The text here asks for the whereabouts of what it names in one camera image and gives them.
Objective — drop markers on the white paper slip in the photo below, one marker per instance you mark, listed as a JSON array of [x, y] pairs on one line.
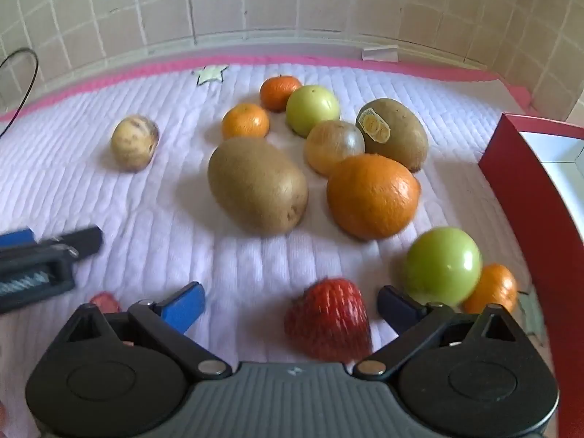
[[388, 53]]

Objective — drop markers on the brownish passion fruit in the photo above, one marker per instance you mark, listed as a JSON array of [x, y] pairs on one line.
[[331, 142]]

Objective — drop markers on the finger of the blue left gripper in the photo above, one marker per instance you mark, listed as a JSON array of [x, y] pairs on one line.
[[17, 238]]

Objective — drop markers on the red gift box white inside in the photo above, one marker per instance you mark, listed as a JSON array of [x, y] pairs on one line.
[[535, 168]]

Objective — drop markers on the white quilted mat pink border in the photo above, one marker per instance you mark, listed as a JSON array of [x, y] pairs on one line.
[[162, 228]]

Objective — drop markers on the mandarin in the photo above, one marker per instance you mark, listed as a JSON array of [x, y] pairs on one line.
[[245, 120], [497, 285], [275, 92]]

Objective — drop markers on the large brown kiwi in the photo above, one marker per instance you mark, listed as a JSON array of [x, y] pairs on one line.
[[258, 186]]

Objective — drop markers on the small red cherry tomato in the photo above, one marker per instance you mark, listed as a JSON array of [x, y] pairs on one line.
[[106, 303]]

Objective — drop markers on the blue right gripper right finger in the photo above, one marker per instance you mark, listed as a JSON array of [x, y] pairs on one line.
[[418, 327]]

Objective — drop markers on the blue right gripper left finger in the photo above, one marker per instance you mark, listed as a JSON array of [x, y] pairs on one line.
[[162, 326]]

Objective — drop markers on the brown kiwi with sticker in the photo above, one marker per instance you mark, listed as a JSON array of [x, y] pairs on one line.
[[392, 130]]

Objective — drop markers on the red strawberry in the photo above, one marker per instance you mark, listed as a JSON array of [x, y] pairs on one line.
[[329, 322]]

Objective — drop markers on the large orange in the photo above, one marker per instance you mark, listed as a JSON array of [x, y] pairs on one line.
[[372, 197]]

